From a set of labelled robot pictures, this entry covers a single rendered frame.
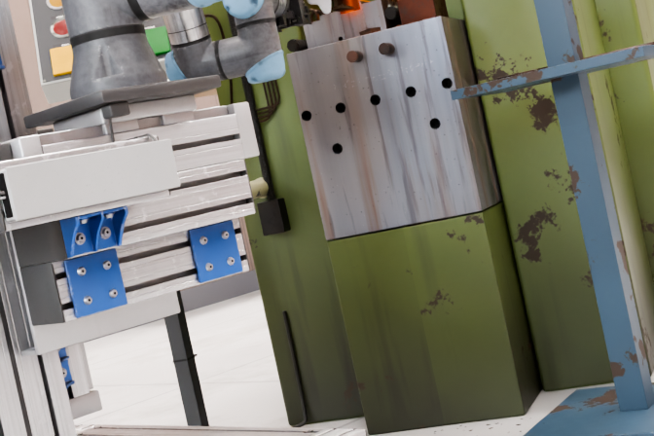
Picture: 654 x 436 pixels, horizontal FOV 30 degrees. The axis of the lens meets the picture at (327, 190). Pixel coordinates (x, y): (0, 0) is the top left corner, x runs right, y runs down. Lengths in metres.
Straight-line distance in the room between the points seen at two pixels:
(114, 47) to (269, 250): 1.35
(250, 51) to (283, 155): 0.86
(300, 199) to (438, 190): 0.46
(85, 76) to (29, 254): 0.28
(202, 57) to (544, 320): 1.13
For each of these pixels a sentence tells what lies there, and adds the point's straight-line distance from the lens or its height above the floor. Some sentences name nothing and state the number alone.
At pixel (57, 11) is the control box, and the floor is 1.13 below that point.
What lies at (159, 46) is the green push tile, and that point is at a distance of 2.88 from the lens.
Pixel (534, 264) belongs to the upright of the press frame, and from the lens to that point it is 2.95.
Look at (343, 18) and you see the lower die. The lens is 2.88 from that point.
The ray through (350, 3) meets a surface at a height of 1.00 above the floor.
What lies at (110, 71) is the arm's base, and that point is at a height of 0.85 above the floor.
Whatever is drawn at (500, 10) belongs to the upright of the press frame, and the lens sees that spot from 2.93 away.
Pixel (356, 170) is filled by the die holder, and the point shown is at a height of 0.62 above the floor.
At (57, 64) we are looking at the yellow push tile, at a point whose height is 1.00.
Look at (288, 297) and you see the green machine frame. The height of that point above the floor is 0.33.
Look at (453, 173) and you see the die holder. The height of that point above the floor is 0.56.
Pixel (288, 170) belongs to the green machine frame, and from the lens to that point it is 3.09.
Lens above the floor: 0.65
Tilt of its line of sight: 1 degrees down
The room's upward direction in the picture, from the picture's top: 12 degrees counter-clockwise
